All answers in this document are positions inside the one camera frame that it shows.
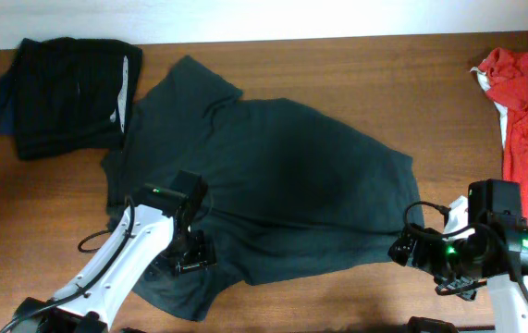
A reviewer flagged dark green t-shirt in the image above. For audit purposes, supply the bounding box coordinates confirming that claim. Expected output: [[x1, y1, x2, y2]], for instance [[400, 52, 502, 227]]
[[102, 57, 424, 321]]

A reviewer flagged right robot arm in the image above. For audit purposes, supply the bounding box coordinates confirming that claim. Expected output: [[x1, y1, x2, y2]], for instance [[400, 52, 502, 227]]
[[388, 179, 528, 332]]

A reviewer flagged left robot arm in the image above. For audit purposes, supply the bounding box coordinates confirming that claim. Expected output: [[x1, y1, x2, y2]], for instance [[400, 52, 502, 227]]
[[3, 171, 216, 332]]

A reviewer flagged folded black clothes stack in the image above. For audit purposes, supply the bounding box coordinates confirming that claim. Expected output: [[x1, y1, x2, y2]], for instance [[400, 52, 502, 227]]
[[0, 37, 143, 160]]

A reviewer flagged white garment under red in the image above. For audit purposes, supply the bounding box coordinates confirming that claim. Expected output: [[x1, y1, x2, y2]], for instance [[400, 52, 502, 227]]
[[470, 67, 508, 148]]

